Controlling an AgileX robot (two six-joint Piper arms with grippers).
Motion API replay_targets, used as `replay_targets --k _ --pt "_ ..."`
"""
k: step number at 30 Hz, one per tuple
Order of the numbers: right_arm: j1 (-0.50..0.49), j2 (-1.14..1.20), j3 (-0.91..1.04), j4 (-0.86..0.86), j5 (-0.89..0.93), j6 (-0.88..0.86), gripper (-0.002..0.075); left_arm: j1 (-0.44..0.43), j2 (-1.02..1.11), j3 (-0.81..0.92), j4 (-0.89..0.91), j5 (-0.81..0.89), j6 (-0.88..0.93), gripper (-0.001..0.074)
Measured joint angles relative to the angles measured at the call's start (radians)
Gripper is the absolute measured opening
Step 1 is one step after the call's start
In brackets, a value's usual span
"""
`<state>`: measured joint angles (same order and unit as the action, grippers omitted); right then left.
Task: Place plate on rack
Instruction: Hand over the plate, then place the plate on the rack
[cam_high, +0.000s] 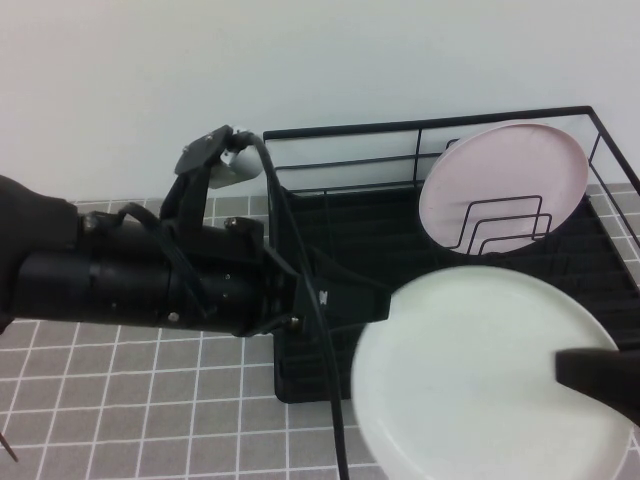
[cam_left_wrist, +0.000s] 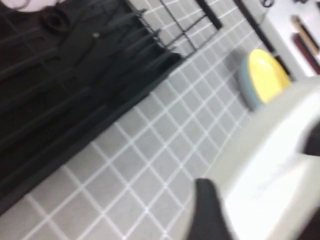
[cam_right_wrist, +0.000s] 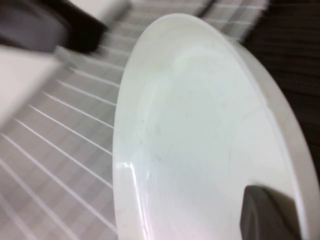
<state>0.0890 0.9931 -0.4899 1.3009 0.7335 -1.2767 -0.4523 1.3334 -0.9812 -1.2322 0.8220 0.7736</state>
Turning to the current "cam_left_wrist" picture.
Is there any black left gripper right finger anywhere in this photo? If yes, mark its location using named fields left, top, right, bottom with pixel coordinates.
left=302, top=121, right=320, bottom=157

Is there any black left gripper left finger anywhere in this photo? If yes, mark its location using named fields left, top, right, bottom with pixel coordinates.
left=186, top=177, right=238, bottom=240

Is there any white round plate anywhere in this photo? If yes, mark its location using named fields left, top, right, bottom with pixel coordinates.
left=207, top=76, right=320, bottom=240

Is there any yellow round plate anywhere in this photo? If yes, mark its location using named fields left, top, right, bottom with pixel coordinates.
left=247, top=48, right=292, bottom=105

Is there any light blue round plate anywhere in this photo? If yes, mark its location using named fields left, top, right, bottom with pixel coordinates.
left=236, top=54, right=266, bottom=112

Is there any black dish drying rack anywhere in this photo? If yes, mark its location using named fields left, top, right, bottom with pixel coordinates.
left=0, top=0, right=183, bottom=216

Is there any dark red elongated object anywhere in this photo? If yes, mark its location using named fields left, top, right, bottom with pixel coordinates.
left=291, top=33, right=320, bottom=74

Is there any grey checkered tablecloth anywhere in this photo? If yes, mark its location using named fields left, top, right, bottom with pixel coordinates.
left=0, top=0, right=276, bottom=240

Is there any brown elongated object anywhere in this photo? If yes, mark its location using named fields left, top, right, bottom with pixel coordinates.
left=290, top=14, right=320, bottom=54

